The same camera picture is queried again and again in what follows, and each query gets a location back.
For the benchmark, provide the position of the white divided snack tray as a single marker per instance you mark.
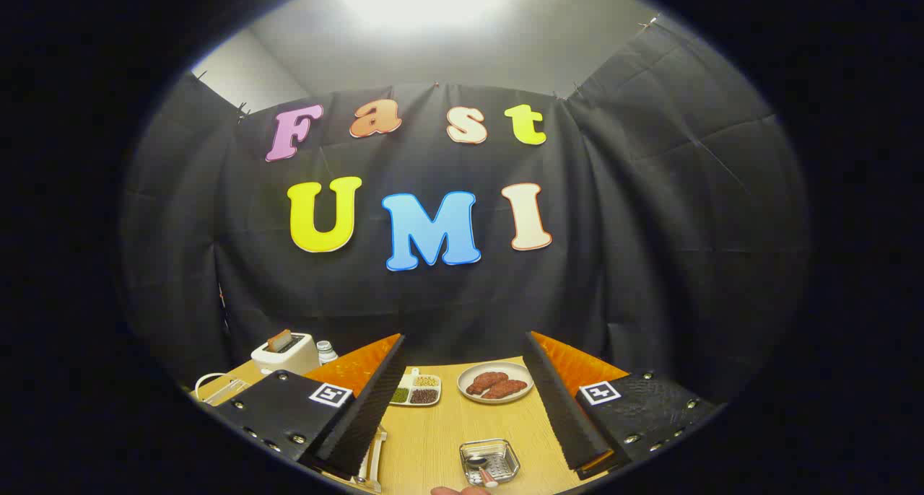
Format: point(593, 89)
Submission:
point(406, 381)

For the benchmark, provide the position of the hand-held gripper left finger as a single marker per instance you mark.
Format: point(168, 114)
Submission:
point(361, 423)

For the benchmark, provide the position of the yellow beans pile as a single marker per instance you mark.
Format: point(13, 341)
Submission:
point(426, 381)

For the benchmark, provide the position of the green beans pile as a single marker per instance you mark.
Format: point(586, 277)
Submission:
point(399, 395)

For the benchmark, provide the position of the beige plate with meat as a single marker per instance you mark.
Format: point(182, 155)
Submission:
point(520, 374)

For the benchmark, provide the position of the black backdrop cloth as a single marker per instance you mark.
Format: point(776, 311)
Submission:
point(650, 228)

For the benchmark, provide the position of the white drink bottle green label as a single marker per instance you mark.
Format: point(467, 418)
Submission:
point(326, 352)

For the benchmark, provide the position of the brown meat patty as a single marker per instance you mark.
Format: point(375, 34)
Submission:
point(487, 382)
point(509, 389)

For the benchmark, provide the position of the white toaster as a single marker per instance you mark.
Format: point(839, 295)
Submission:
point(289, 361)

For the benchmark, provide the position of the brown toast slice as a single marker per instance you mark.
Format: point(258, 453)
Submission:
point(279, 340)

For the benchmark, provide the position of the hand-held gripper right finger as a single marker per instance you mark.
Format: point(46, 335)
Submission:
point(567, 423)

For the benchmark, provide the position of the dark red beans pile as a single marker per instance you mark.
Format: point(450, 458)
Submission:
point(424, 396)

